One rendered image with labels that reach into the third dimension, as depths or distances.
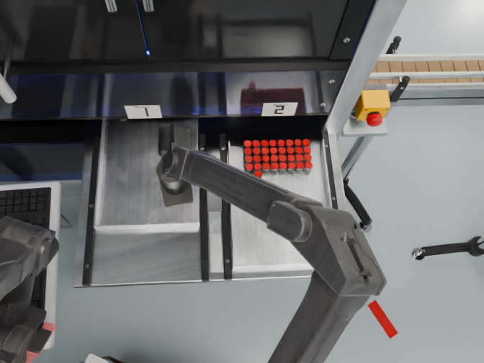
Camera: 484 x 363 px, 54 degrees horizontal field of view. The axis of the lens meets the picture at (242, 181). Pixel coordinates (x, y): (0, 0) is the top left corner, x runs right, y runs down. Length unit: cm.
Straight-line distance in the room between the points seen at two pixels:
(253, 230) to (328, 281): 66
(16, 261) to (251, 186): 34
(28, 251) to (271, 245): 66
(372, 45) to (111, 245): 77
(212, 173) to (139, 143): 54
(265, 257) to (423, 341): 116
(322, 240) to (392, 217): 173
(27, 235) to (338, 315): 45
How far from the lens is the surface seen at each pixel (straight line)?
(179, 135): 98
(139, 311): 209
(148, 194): 127
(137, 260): 122
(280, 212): 62
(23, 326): 87
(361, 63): 110
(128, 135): 135
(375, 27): 101
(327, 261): 58
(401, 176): 240
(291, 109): 122
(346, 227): 63
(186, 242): 122
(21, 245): 74
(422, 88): 147
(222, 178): 79
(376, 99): 128
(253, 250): 121
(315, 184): 129
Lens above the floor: 205
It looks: 67 degrees down
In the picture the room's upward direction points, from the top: 7 degrees clockwise
